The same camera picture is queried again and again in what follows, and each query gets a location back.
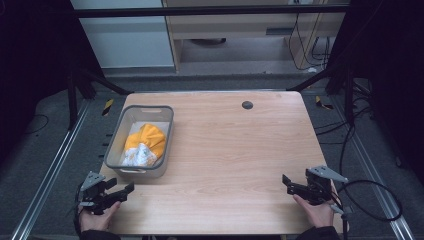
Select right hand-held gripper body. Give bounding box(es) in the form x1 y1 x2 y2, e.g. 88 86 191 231
304 165 350 206

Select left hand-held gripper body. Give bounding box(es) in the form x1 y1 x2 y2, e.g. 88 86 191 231
79 171 117 216

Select grey plastic basket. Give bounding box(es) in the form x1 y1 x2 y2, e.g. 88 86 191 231
103 104 175 179

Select orange and white cloth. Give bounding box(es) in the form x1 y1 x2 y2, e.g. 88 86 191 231
121 123 167 168

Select person's left hand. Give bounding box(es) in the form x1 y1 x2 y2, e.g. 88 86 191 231
78 200 122 233

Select person's right hand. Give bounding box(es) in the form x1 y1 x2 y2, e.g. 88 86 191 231
292 194 336 230

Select black and yellow tape strip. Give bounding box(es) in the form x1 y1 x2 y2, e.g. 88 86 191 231
314 95 334 111
101 98 115 117

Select black metal stand leg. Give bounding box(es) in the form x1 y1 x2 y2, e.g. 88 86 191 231
66 64 135 132
285 64 356 128

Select dark curtain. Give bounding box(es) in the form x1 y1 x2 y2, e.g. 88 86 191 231
0 0 104 161
328 0 424 184

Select white cabinet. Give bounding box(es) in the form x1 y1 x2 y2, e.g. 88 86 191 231
69 0 176 70

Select light wooden desk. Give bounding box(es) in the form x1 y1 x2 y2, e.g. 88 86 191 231
161 0 351 73

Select aluminium floor rail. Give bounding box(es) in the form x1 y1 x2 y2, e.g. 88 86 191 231
10 99 92 240
332 95 417 240

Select black floor cables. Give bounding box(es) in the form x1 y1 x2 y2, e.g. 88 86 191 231
313 79 376 176

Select black looped gripper cable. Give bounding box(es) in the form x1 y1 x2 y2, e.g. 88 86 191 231
334 179 403 240

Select thin black floor cable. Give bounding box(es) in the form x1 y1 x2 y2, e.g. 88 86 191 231
23 113 50 135

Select black hanging cables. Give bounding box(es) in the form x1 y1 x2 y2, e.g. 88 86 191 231
287 12 332 72

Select black horizontal frame bar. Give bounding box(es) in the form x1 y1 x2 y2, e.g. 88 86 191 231
73 3 350 19

